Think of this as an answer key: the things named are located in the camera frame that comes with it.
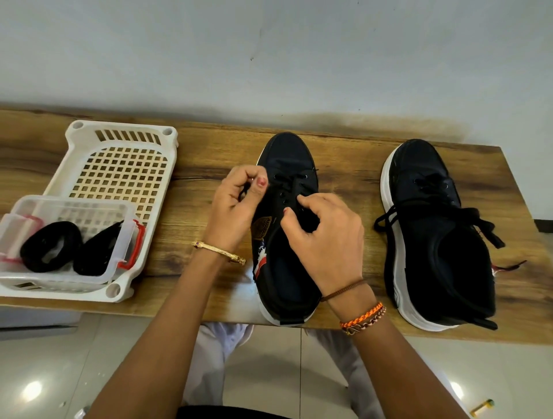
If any person's right forearm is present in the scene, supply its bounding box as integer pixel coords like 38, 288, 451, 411
332, 287, 474, 419

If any person's left forearm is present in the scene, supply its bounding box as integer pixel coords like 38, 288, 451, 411
85, 249, 245, 419

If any person's left hand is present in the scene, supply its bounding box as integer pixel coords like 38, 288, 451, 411
201, 165, 271, 257

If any black shoelace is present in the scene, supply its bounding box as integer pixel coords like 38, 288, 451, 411
372, 175, 527, 332
258, 167, 321, 231

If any gold bracelet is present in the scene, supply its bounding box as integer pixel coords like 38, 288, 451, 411
191, 240, 247, 266

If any person's black shirt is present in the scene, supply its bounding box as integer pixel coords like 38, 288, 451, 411
176, 403, 292, 419

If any white box under table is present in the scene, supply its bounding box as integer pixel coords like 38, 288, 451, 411
0, 301, 81, 332

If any white plastic lattice basket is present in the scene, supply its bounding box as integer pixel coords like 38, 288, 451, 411
0, 119, 179, 304

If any clear container with red handles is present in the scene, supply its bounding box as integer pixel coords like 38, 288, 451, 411
0, 195, 147, 280

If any person's right hand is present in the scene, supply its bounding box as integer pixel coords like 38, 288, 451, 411
281, 192, 368, 300

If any orange braided bracelet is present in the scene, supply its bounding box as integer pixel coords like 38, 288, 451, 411
338, 299, 389, 337

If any black rolled band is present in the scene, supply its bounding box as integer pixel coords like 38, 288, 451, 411
73, 220, 127, 278
20, 221, 84, 274

